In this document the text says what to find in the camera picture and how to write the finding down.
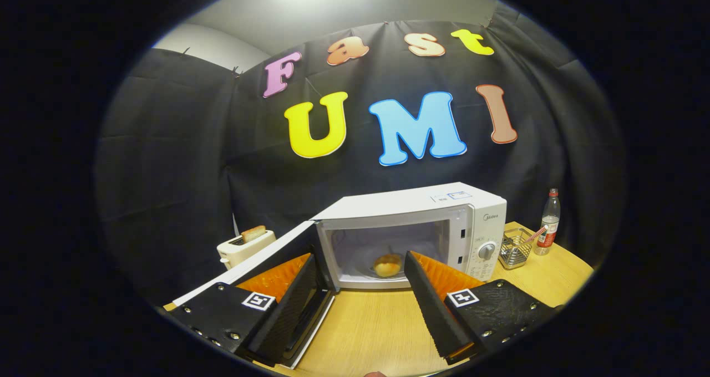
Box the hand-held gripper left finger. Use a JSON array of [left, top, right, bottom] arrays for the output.
[[166, 252, 320, 366]]

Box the clear plastic water bottle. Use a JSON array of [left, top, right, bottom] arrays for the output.
[[534, 188, 561, 256]]

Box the metal wire basket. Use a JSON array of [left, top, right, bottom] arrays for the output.
[[498, 228, 534, 270]]

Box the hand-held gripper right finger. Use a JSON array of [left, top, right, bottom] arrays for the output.
[[403, 251, 558, 365]]

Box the white microwave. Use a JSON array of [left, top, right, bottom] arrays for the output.
[[172, 182, 508, 370]]

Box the white toaster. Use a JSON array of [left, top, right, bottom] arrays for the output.
[[216, 230, 277, 271]]

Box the golden bread roll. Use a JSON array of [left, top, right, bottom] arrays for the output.
[[373, 253, 403, 278]]

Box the glass turntable plate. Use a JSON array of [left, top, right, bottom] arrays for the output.
[[358, 258, 411, 282]]

